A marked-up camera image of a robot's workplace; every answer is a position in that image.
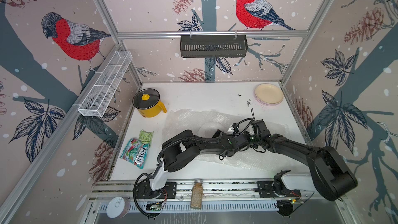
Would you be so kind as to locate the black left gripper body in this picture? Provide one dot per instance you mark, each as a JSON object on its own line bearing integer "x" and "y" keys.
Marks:
{"x": 223, "y": 135}

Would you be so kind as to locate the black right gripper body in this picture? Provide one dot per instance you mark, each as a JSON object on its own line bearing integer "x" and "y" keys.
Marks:
{"x": 254, "y": 140}

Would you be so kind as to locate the pink dinner plate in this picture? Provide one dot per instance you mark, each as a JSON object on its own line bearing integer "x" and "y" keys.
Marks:
{"x": 268, "y": 104}

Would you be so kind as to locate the cream plate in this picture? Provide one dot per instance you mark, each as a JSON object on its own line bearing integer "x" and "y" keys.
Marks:
{"x": 269, "y": 93}

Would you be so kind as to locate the patterned plate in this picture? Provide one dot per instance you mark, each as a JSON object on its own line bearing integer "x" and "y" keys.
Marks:
{"x": 207, "y": 130}

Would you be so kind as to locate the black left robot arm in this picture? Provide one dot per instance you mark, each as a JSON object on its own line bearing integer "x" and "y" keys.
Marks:
{"x": 180, "y": 150}

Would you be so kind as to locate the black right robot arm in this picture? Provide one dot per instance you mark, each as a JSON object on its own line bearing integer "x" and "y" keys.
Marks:
{"x": 330, "y": 174}

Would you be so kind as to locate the spice jar with granules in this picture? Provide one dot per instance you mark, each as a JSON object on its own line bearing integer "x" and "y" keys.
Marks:
{"x": 197, "y": 194}

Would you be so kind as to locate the small green sachet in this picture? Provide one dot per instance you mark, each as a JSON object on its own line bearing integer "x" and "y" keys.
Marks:
{"x": 145, "y": 137}

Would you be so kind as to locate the yellow pot with black lid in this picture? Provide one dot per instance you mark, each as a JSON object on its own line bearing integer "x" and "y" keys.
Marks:
{"x": 148, "y": 103}

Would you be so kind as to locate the green snack packet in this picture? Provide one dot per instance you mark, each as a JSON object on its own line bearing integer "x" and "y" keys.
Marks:
{"x": 135, "y": 152}

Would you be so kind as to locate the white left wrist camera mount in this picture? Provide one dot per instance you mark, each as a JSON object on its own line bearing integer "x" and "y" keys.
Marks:
{"x": 231, "y": 129}

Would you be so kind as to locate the black hanging wire basket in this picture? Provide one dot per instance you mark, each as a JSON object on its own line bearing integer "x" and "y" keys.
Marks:
{"x": 213, "y": 46}

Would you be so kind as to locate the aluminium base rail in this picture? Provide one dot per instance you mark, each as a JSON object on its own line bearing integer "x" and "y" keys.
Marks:
{"x": 218, "y": 196}

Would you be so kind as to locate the white wire mesh shelf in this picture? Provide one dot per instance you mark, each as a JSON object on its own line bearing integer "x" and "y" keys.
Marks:
{"x": 100, "y": 95}

